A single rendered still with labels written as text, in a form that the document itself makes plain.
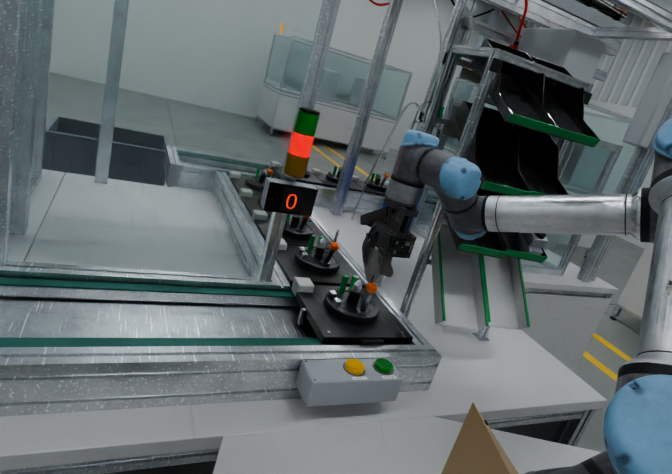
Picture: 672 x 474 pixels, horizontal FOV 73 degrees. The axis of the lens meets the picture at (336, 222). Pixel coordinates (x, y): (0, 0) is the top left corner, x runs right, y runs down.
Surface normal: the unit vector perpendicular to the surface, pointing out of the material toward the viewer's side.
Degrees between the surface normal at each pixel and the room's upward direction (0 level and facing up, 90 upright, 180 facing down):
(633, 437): 57
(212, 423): 0
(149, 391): 90
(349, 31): 90
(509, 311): 45
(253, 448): 0
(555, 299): 90
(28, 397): 90
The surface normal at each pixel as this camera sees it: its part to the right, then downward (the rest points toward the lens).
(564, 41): -0.89, -0.11
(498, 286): 0.33, -0.40
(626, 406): -0.51, -0.50
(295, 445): 0.26, -0.92
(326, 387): 0.37, 0.38
